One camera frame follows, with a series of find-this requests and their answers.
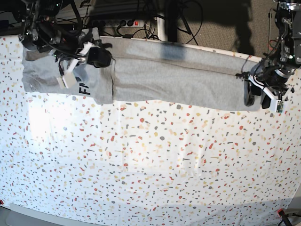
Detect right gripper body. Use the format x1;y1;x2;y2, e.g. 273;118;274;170
53;32;94;68

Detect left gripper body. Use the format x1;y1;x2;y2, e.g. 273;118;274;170
251;64;294;91

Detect grey T-shirt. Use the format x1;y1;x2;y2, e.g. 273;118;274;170
22;37;261;111

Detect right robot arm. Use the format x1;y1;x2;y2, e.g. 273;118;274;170
19;0;112;75

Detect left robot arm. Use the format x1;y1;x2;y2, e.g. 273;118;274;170
236;0;301;113

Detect white power strip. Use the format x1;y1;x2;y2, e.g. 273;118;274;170
91;19;144;28

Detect black table clamp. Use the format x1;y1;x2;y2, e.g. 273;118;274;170
122;34;133;39

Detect white metal table leg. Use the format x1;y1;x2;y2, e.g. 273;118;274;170
157;17;167;41

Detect red clamp right corner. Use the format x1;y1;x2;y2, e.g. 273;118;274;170
277;209;285;218

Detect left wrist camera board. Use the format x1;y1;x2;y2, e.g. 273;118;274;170
269;99;287;113

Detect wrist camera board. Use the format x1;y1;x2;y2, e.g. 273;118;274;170
56;72;77;89
269;99;287;113

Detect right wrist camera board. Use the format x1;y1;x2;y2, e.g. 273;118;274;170
56;72;77;89

